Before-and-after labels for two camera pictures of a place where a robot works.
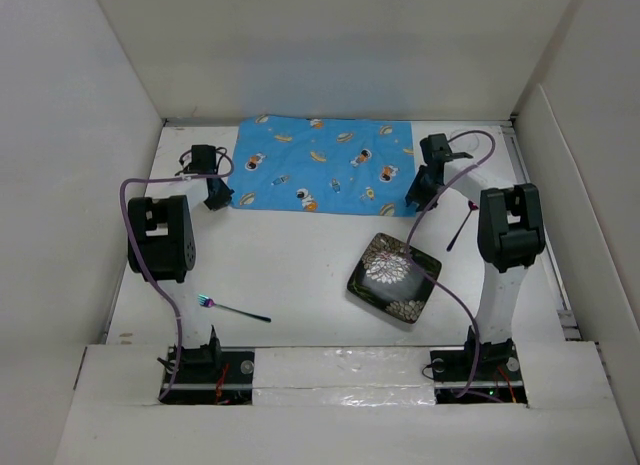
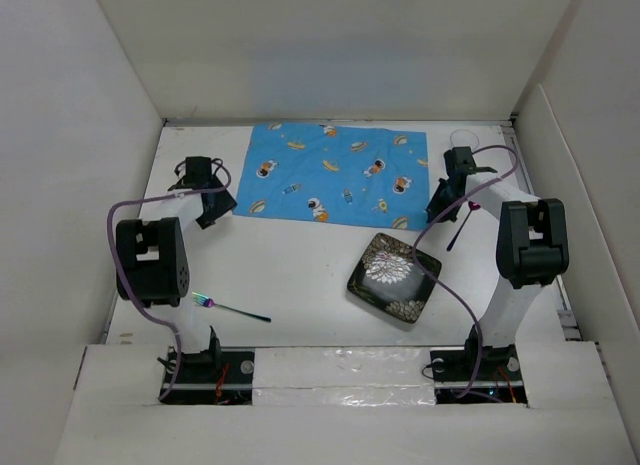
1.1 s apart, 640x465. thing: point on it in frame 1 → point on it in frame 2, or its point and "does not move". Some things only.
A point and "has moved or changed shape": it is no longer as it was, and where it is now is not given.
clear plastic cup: x=465 y=143 does not move
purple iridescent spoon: x=472 y=206 does not move
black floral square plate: x=387 y=279 does not move
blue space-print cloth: x=323 y=165 has moved or changed shape
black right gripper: x=415 y=193 → x=434 y=206
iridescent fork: x=208 y=302 does not move
